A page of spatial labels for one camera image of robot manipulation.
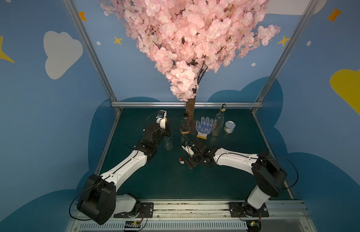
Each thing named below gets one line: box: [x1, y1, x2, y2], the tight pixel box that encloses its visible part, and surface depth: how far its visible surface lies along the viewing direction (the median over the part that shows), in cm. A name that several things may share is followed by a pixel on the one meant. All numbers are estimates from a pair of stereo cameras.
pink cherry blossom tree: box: [100, 0, 281, 132], surface depth 49 cm
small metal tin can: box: [224, 120, 236, 134], surface depth 107 cm
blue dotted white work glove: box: [195, 116, 214, 140], surface depth 113 cm
